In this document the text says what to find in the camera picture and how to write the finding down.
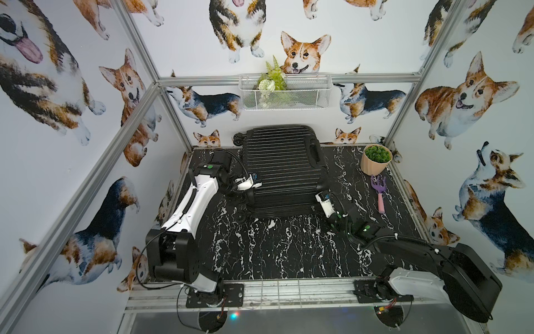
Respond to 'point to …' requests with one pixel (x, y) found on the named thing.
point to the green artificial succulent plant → (378, 154)
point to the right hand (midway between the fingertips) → (314, 211)
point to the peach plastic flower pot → (372, 168)
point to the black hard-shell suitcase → (290, 161)
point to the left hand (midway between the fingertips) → (245, 189)
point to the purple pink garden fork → (379, 184)
